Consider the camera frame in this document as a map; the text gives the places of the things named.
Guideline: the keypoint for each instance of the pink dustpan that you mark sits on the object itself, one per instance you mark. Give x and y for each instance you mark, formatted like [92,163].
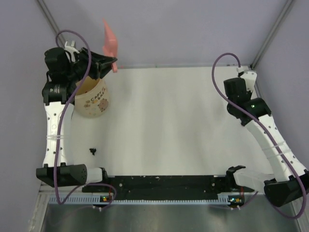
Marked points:
[110,47]

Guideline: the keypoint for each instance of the black paper scrap left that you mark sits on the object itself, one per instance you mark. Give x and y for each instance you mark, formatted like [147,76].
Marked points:
[92,151]

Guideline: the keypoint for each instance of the left aluminium frame post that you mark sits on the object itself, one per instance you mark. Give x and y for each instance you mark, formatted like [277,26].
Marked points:
[58,33]

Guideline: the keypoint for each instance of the aluminium frame post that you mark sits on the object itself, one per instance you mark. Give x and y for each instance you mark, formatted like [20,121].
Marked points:
[58,33]
[288,5]

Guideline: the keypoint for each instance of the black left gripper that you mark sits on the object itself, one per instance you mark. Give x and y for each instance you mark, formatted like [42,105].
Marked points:
[101,65]

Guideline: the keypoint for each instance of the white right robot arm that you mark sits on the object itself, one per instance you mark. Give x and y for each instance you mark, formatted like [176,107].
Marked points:
[289,179]

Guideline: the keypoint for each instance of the right aluminium frame post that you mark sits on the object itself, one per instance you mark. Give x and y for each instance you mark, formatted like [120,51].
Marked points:
[288,5]

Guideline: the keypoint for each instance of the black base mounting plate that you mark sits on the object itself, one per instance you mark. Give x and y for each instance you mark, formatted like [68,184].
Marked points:
[170,187]

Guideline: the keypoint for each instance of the beige capybara bucket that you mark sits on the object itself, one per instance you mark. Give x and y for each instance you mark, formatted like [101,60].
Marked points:
[92,99]

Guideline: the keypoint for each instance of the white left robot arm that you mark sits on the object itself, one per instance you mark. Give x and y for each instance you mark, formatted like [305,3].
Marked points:
[65,69]

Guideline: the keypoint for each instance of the grey slotted cable duct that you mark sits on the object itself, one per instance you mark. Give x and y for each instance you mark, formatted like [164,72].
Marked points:
[101,200]

